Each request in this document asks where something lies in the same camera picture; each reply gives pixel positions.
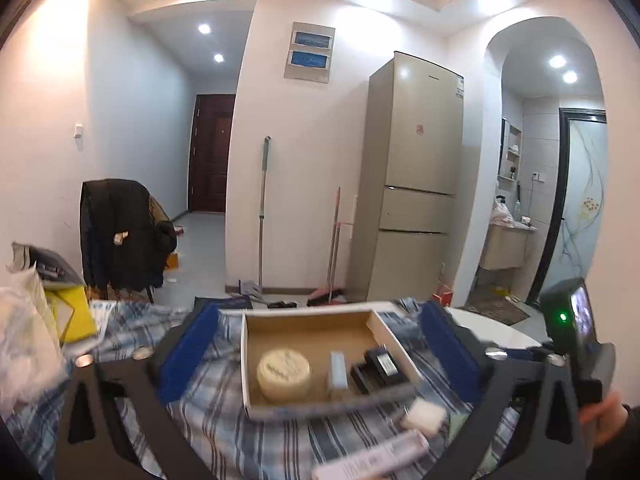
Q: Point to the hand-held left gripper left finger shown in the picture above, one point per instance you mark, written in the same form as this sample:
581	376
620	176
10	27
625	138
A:
190	355

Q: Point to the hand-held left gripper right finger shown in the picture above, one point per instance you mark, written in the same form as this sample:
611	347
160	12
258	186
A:
447	355

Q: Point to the black box with white label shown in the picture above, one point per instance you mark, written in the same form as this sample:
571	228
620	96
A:
385	361

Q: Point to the white square pad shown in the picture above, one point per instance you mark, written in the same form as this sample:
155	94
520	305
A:
424	416

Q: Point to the green card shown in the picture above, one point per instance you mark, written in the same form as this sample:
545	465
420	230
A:
461	425

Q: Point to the black frame box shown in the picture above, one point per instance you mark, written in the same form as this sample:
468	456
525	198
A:
367	380

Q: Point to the round cream container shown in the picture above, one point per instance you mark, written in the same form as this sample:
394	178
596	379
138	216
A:
284	372

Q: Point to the pale blue printed carton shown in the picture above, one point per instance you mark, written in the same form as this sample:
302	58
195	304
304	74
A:
338	370

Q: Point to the long white box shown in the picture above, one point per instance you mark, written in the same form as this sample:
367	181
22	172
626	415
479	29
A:
372	457

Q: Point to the person's right hand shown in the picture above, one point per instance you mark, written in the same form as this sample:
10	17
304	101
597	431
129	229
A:
607	420

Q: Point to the red box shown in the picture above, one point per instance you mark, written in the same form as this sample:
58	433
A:
444	294

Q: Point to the dark navy folder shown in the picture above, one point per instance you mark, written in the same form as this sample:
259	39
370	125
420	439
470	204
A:
225	303

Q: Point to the patterned bath mat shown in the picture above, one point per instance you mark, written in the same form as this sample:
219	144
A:
495	305

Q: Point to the blue plaid cloth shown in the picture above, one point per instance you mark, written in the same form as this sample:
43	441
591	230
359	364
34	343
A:
250	430

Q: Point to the orange cardboard box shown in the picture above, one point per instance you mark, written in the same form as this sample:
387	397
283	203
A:
172	260

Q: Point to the beige vanity cabinet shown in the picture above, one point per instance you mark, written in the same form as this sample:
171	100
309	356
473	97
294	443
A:
505	247

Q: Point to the black framed glass door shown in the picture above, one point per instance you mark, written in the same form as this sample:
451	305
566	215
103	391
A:
580	210

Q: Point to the yellow folder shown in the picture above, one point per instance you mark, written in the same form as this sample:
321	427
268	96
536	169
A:
75	315

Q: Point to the black jacket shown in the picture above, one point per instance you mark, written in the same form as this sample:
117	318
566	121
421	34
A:
120	230

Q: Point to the brown patterned cloth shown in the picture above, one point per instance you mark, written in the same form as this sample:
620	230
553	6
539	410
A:
160	210

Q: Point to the red broom and dustpan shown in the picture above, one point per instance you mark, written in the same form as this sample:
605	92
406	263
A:
334	240

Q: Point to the white plastic bag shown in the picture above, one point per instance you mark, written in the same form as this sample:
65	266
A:
25	340

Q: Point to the dark brown door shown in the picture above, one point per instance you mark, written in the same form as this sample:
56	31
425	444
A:
212	160

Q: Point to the beige refrigerator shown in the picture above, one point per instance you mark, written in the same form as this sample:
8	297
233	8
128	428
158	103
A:
410	160

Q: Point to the white fridge label sticker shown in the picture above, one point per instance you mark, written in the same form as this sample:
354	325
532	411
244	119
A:
460	89

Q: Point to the wall niche shelf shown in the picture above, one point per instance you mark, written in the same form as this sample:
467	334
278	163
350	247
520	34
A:
511	152

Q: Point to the white wall switch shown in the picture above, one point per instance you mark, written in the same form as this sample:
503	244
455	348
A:
78	130

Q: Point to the wall electrical panel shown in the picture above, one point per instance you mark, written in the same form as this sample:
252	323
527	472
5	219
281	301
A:
310	52

